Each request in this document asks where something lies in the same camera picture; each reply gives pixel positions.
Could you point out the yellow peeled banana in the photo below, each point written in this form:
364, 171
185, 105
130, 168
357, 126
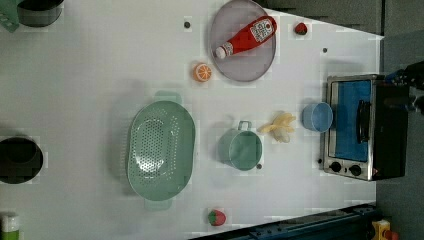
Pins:
280, 128

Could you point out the green oval strainer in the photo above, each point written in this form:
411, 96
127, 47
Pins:
160, 150

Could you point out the green mug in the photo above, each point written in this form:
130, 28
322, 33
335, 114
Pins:
240, 148

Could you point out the orange slice toy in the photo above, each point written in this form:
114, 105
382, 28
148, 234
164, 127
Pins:
202, 72

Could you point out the grey round plate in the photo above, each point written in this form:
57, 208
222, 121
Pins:
249, 65

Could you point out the large red strawberry toy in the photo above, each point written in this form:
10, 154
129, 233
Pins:
216, 218

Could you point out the red ketchup bottle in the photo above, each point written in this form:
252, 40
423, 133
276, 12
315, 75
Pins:
251, 36

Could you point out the blue cup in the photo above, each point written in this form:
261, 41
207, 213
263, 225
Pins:
317, 117

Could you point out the small red strawberry toy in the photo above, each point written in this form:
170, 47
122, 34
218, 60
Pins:
301, 29

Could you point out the silver black toaster oven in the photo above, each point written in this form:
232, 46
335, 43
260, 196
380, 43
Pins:
368, 136

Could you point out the black round pot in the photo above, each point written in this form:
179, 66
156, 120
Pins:
21, 159

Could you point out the yellow red emergency button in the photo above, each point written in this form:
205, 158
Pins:
383, 231

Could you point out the black cylindrical container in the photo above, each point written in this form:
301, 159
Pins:
39, 13

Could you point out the green spatula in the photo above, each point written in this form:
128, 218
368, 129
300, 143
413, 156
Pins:
9, 18

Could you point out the green white bottle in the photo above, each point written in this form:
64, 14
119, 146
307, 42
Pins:
10, 227

